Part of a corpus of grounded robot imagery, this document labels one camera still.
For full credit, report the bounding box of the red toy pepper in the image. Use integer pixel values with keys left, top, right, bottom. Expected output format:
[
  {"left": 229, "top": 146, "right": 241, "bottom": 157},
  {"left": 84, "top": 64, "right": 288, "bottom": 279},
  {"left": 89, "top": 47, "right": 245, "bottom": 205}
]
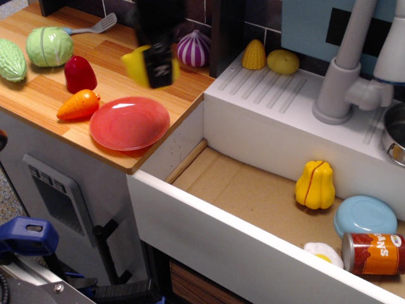
[{"left": 64, "top": 56, "right": 97, "bottom": 94}]

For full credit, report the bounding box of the yellow toy lemon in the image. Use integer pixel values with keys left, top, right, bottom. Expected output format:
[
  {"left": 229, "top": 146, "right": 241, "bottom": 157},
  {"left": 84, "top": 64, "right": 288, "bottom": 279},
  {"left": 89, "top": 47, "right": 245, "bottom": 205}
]
[{"left": 121, "top": 45, "right": 180, "bottom": 89}]

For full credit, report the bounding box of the grey oven control panel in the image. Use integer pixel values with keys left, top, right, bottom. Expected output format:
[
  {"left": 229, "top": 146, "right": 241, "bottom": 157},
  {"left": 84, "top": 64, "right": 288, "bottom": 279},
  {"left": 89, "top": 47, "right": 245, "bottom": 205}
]
[{"left": 22, "top": 153, "right": 96, "bottom": 248}]

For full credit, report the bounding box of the purple striped toy onion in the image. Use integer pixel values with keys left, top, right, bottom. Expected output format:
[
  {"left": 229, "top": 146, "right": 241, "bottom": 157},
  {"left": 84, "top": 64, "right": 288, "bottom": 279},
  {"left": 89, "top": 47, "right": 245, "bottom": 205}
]
[{"left": 177, "top": 30, "right": 211, "bottom": 67}]

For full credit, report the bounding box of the toy fried egg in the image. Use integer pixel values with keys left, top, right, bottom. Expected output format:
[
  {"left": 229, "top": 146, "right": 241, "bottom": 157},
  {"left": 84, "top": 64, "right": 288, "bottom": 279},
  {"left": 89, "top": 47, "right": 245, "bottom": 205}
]
[{"left": 303, "top": 243, "right": 344, "bottom": 269}]

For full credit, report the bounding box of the yellow toy potato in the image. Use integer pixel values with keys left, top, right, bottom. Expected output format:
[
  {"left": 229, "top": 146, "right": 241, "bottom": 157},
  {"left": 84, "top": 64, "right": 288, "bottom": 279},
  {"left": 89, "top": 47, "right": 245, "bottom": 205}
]
[{"left": 266, "top": 49, "right": 300, "bottom": 75}]

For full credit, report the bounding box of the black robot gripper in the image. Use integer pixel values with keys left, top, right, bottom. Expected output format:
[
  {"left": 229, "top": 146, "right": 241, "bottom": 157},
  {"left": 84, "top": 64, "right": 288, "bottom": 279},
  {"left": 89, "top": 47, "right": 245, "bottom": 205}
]
[{"left": 134, "top": 1, "right": 186, "bottom": 89}]

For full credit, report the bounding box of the grey toy faucet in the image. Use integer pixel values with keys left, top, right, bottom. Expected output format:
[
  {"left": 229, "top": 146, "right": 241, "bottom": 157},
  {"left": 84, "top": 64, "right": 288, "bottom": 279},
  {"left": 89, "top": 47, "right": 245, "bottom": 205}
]
[{"left": 312, "top": 1, "right": 394, "bottom": 125}]

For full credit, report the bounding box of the orange toy carrot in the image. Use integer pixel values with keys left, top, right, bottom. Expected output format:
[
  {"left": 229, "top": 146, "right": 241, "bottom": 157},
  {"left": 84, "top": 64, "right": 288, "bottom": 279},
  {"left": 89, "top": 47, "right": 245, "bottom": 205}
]
[{"left": 56, "top": 89, "right": 101, "bottom": 120}]

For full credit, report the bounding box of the light green bitter gourd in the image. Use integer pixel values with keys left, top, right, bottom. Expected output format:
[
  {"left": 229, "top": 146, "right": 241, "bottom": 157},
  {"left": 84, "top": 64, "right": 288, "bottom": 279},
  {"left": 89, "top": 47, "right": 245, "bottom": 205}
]
[{"left": 1, "top": 39, "right": 27, "bottom": 82}]

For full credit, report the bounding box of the red beans can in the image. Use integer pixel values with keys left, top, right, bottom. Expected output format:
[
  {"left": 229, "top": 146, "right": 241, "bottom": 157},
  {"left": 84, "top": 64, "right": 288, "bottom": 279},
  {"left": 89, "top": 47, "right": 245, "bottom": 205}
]
[{"left": 341, "top": 232, "right": 404, "bottom": 276}]

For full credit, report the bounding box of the dark vertical post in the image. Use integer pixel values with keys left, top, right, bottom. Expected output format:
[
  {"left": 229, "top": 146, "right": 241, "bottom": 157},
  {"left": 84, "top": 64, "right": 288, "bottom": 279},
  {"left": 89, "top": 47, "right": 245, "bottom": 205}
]
[{"left": 209, "top": 0, "right": 246, "bottom": 78}]

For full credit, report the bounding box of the grey toy spatula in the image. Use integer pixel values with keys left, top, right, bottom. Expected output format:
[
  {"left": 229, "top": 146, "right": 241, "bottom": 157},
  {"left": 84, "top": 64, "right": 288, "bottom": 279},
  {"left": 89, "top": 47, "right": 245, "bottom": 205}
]
[{"left": 63, "top": 13, "right": 118, "bottom": 35}]

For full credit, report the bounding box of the yellow toy squash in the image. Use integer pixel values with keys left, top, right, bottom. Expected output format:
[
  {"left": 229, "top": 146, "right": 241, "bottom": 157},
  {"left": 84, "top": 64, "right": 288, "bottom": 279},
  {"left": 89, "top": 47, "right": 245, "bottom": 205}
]
[{"left": 295, "top": 160, "right": 335, "bottom": 210}]

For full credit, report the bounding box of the silver metal pot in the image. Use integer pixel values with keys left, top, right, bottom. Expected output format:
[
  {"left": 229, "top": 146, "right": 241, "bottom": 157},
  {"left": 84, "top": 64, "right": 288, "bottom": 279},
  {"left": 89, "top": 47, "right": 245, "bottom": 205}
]
[{"left": 381, "top": 103, "right": 404, "bottom": 167}]

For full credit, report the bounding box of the yellow toy corn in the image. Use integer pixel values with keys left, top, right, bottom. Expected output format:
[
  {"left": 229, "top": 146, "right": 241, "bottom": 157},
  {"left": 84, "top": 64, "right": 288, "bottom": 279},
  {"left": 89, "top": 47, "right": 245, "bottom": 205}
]
[{"left": 241, "top": 39, "right": 266, "bottom": 70}]

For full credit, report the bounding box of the blue clamp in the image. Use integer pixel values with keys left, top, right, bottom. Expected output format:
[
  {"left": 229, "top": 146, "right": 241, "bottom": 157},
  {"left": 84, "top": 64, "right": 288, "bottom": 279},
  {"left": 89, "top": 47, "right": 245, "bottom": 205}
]
[{"left": 1, "top": 216, "right": 59, "bottom": 258}]

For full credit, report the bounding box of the white toy sink unit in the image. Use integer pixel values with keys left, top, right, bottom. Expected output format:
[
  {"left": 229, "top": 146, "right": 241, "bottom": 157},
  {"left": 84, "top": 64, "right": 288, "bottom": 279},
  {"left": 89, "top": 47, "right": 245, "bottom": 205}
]
[{"left": 127, "top": 60, "right": 404, "bottom": 303}]

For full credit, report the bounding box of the black braided cable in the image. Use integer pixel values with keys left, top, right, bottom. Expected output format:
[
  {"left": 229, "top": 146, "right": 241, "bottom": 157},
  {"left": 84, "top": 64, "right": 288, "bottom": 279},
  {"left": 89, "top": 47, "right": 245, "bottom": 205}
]
[{"left": 0, "top": 272, "right": 8, "bottom": 304}]

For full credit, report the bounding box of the green toy cabbage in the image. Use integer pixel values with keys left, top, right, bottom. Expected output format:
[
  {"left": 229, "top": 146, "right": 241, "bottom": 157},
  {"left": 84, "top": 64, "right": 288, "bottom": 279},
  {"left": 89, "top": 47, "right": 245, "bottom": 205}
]
[{"left": 25, "top": 27, "right": 74, "bottom": 67}]

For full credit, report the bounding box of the red plastic plate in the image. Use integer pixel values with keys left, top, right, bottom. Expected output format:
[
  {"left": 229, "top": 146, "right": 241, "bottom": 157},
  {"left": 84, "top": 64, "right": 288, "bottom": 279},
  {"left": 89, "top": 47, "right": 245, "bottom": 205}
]
[{"left": 90, "top": 96, "right": 170, "bottom": 151}]

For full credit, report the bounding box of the black oven door handle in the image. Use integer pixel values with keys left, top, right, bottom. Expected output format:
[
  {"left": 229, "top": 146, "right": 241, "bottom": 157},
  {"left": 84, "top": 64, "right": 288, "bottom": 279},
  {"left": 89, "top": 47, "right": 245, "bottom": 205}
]
[{"left": 92, "top": 219, "right": 132, "bottom": 285}]

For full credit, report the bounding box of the light blue plastic bowl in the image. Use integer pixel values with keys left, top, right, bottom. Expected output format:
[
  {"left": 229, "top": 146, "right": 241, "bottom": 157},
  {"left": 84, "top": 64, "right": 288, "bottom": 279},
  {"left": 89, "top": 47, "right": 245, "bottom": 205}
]
[{"left": 333, "top": 195, "right": 397, "bottom": 238}]

